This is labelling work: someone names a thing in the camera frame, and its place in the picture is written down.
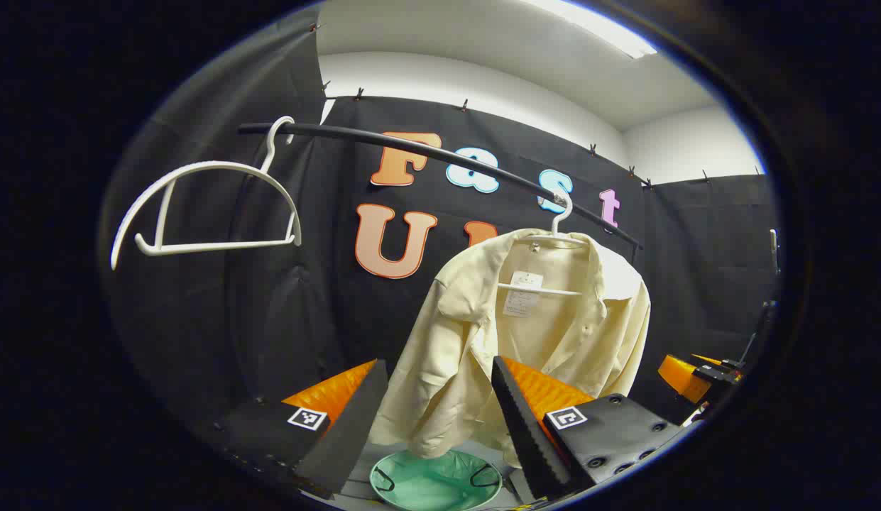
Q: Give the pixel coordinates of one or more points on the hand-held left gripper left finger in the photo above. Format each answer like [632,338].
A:
[355,433]

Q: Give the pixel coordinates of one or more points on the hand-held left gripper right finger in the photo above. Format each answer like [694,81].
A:
[529,440]

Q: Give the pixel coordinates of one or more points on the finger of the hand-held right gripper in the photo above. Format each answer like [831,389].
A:
[685,380]

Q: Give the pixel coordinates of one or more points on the cream shirt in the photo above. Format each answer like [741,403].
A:
[468,341]

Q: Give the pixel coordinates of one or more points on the white plastic hanger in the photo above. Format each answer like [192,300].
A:
[539,289]
[220,246]

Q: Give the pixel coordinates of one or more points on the black clothes rack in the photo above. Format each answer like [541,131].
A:
[312,129]

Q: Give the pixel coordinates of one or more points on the ceiling light strip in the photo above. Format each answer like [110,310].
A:
[596,25]

